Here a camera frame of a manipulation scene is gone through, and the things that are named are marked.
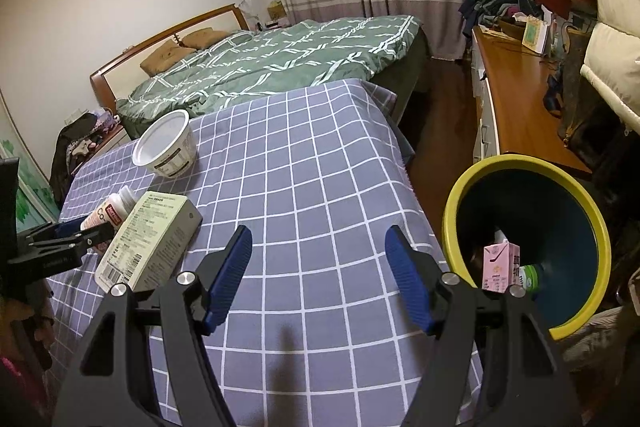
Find small white red bottle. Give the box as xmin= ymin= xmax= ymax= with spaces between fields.
xmin=80 ymin=185 xmax=137 ymax=232

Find pink milk carton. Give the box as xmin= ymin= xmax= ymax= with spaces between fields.
xmin=482 ymin=230 xmax=520 ymax=293

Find pale green carton box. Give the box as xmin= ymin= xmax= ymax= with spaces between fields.
xmin=94 ymin=191 xmax=202 ymax=293

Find white plastic cup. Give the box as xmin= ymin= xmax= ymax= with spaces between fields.
xmin=132 ymin=109 xmax=198 ymax=179

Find yellow rimmed trash bin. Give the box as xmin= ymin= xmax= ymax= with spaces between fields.
xmin=442 ymin=154 xmax=612 ymax=340

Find painted sliding wardrobe door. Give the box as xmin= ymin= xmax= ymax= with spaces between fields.
xmin=0 ymin=98 xmax=60 ymax=232

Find pile of dark clothes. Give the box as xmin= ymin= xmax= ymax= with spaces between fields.
xmin=49 ymin=108 xmax=118 ymax=209

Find white bedside nightstand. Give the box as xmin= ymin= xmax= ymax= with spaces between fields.
xmin=70 ymin=124 xmax=131 ymax=176

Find blue checked tablecloth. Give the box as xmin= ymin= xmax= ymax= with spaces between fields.
xmin=61 ymin=80 xmax=442 ymax=426

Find wooden bed headboard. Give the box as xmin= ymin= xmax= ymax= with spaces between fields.
xmin=89 ymin=3 xmax=250 ymax=114

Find left brown pillow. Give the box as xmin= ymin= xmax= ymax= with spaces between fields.
xmin=140 ymin=41 xmax=196 ymax=77

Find brown pillow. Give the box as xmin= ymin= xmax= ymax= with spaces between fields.
xmin=181 ymin=27 xmax=232 ymax=50
xmin=140 ymin=41 xmax=196 ymax=77

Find wooden side desk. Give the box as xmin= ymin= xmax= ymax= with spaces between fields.
xmin=473 ymin=27 xmax=591 ymax=178

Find right brown pillow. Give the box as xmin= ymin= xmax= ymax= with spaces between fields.
xmin=181 ymin=27 xmax=232 ymax=50

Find green patterned duvet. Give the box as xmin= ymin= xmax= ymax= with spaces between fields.
xmin=116 ymin=15 xmax=430 ymax=138

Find cream padded jacket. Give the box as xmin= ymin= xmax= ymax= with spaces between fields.
xmin=580 ymin=0 xmax=640 ymax=132

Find tissue box on far nightstand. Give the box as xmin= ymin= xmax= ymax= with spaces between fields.
xmin=267 ymin=0 xmax=288 ymax=20

